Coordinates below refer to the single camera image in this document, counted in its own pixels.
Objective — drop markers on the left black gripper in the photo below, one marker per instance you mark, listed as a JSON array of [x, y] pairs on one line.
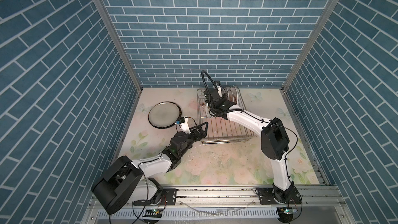
[[201, 135]]

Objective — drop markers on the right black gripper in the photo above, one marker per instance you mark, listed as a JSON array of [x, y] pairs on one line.
[[224, 99]]

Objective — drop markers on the dark patterned rim plate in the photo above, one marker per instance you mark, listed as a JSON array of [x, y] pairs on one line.
[[164, 127]]

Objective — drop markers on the plain grey white plate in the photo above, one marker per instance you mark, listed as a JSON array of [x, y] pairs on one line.
[[164, 114]]

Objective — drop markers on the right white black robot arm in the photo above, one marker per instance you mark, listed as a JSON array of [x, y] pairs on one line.
[[274, 138]]

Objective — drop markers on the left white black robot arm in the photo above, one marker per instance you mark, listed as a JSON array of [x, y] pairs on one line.
[[127, 178]]

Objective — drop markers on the patterned brown white plate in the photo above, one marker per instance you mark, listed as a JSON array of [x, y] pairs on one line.
[[233, 95]]

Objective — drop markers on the left green circuit board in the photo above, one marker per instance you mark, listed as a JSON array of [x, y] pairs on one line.
[[152, 213]]

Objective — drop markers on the green circuit board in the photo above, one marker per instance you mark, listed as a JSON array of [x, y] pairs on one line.
[[286, 212], [152, 213]]

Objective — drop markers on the right green circuit board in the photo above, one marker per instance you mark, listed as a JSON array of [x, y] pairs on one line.
[[286, 212]]

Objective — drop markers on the silver wire dish rack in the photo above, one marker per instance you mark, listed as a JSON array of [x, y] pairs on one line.
[[220, 131]]

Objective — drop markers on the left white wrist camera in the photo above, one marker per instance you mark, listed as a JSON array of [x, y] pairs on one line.
[[182, 122]]

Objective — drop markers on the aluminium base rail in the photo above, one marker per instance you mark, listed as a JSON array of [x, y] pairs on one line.
[[320, 202]]

